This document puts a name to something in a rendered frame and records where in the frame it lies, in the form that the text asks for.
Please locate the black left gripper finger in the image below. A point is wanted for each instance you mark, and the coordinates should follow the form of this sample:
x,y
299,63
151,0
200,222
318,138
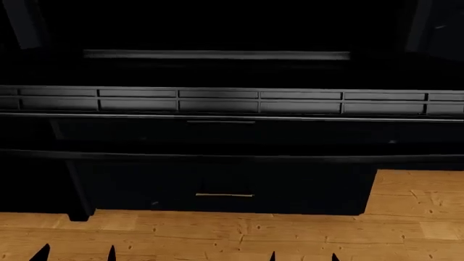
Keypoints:
x,y
112,255
42,255

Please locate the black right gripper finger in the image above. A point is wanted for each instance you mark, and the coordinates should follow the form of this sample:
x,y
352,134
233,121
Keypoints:
x,y
335,258
273,257

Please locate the black oven bottom drawer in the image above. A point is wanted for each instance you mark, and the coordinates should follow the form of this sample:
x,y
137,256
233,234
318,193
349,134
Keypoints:
x,y
308,190

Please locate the black oven door with vents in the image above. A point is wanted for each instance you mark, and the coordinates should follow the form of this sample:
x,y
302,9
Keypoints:
x,y
217,104

